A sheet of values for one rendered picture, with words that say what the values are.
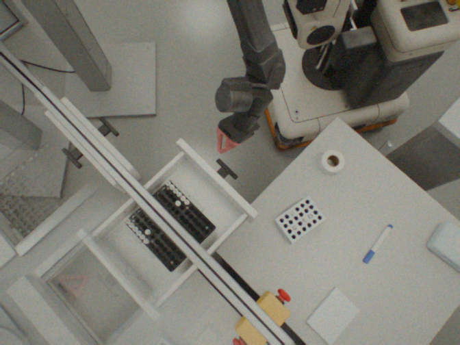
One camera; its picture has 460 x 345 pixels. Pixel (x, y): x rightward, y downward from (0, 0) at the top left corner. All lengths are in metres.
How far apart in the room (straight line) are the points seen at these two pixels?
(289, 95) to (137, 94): 0.84
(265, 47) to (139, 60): 1.48
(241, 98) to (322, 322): 0.65
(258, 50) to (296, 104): 1.02
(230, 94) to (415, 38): 0.81
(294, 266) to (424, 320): 0.39
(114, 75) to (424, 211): 1.67
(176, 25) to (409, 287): 1.83
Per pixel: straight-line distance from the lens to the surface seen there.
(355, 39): 1.38
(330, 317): 1.09
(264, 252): 1.06
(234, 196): 0.90
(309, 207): 1.09
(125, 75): 2.13
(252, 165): 1.89
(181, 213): 0.93
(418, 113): 2.27
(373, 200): 1.16
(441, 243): 1.18
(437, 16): 1.48
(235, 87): 0.74
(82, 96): 2.14
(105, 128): 1.03
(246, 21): 0.71
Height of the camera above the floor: 1.81
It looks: 75 degrees down
